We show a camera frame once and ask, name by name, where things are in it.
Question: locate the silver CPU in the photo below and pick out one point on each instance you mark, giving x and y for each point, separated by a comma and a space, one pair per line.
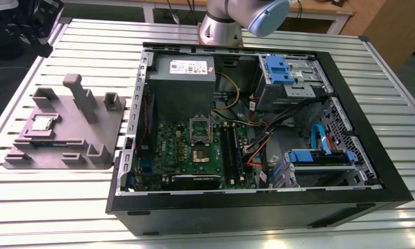
41, 124

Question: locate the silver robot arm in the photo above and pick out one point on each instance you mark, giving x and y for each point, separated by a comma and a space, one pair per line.
221, 31

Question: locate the CPU socket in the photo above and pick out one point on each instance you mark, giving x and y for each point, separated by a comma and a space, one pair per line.
201, 155

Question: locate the black table corner cap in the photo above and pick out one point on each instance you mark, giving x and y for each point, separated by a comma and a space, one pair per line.
64, 20
363, 39

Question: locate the RAM stick with label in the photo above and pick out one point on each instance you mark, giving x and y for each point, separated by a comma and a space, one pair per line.
48, 143

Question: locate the grey power supply unit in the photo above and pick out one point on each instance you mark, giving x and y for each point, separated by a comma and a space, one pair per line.
179, 96

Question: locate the grey parts rack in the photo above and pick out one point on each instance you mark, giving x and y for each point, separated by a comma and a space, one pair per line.
72, 150

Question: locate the green motherboard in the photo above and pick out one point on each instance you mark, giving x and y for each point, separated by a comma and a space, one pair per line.
169, 135

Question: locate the blue board connector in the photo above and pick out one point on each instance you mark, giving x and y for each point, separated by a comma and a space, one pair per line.
147, 167

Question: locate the blue plastic drive carrier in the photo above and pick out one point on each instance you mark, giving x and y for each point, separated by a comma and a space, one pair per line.
277, 70

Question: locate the black RAM slot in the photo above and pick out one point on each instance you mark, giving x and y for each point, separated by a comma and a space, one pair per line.
240, 153
229, 153
235, 153
225, 153

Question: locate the metal drive cage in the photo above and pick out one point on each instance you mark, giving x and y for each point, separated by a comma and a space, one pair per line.
280, 98
318, 167

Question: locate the black graphics card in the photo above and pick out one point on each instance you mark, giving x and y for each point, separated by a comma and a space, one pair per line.
193, 182

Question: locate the hard disk in blue carrier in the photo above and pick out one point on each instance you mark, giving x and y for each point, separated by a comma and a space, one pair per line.
301, 157

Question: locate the black PC case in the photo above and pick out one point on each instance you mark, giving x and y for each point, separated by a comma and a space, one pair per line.
228, 215

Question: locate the brown wooden cabinet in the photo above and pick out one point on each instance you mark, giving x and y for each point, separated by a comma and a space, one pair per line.
394, 26

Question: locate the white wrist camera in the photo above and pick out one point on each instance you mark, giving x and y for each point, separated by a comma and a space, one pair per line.
0, 5

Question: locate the wooden desk white frame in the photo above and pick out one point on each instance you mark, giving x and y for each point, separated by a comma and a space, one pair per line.
335, 11

